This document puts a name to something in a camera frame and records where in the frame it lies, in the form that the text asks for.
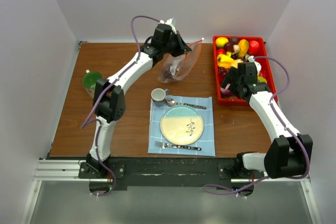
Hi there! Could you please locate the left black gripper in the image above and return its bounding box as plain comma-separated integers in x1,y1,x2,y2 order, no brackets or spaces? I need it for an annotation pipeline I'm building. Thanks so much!
162,31,192,58

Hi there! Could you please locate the clear zip top bag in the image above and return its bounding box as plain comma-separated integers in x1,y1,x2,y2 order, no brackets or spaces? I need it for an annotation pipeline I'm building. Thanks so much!
157,37,204,83

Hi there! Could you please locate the dark red mango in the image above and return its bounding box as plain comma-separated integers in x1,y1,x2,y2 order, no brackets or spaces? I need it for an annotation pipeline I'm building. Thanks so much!
161,65,180,83

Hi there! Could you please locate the yellow bell pepper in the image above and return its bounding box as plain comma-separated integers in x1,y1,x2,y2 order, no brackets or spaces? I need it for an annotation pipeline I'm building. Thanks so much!
217,54,234,69

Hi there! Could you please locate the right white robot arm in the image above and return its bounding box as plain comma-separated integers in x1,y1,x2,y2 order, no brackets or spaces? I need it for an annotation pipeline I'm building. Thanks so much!
221,62,313,179

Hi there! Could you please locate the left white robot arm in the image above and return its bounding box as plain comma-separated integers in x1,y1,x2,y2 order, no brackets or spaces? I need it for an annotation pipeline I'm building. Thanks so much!
86,19,192,178

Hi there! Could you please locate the purple grape bunch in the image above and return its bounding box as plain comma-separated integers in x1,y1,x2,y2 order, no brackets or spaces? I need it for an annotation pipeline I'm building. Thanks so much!
218,67,229,78

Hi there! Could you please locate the purple onion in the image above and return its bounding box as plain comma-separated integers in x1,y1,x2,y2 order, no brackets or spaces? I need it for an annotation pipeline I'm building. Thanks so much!
220,83,233,97

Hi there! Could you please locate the yellow star fruit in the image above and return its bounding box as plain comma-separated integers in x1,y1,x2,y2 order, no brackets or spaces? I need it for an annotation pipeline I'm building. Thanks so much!
258,76,267,84

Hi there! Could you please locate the orange yellow mango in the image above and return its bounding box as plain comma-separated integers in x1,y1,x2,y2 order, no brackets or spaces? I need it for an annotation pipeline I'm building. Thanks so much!
238,39,249,58

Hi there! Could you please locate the yellow peach top left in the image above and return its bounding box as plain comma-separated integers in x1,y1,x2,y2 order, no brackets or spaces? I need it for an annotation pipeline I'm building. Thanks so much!
215,37,229,49

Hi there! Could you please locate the red apple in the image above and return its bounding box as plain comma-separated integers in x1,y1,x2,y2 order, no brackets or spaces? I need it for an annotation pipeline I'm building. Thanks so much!
248,40,260,56

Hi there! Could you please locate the red plastic fruit tray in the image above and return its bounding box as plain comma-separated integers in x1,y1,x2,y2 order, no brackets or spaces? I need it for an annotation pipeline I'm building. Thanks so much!
212,35,279,106

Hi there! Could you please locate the grey mug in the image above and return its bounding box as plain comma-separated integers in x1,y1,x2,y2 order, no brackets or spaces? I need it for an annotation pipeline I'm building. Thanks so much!
151,88,169,107

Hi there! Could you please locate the metal spoon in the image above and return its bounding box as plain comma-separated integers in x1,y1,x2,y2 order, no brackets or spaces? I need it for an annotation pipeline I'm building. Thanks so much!
165,98,207,110

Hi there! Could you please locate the beige and teal plate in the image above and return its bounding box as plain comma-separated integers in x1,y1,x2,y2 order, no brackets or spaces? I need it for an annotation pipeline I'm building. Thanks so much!
160,105,204,145

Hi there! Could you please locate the blue checked placemat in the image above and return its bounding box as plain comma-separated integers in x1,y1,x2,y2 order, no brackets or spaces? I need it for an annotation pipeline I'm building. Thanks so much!
148,95,215,157

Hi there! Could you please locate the metal fork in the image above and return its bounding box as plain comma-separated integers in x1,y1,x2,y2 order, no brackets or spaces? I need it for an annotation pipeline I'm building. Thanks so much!
154,141,202,151

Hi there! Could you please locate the green glass cup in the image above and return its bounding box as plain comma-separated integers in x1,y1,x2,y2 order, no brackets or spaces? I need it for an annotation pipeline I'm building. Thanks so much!
82,69,102,98

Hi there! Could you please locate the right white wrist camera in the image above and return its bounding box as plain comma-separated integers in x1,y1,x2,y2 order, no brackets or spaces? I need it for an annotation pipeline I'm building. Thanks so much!
245,55,262,74

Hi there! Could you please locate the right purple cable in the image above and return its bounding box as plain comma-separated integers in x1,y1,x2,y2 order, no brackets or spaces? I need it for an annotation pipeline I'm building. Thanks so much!
202,56,312,196

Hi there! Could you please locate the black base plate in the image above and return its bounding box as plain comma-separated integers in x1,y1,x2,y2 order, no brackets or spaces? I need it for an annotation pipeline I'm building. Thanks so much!
78,157,263,192

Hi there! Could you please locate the aluminium frame rail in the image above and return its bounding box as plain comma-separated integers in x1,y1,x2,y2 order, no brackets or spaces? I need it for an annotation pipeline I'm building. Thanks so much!
33,158,87,182

